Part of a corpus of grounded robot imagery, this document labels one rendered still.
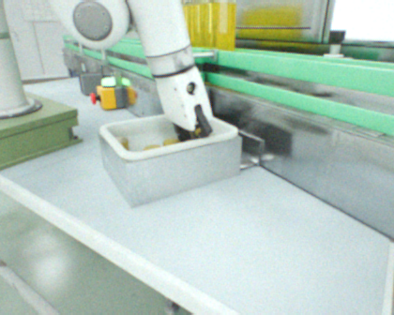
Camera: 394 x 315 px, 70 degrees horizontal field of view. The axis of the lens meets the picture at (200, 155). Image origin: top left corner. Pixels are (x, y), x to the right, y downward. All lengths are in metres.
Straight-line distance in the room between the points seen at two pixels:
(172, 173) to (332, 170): 0.25
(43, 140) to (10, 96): 0.12
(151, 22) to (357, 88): 0.30
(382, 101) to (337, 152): 0.09
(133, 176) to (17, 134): 0.32
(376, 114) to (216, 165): 0.26
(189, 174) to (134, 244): 0.16
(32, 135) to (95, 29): 0.37
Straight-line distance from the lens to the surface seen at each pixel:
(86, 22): 0.40
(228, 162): 0.53
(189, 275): 0.36
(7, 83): 0.75
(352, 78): 0.47
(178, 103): 0.47
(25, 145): 0.71
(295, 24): 0.75
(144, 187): 0.46
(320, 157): 0.49
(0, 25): 0.74
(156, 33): 0.44
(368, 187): 0.46
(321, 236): 0.44
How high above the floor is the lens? 1.01
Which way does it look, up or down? 24 degrees down
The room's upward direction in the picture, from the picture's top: straight up
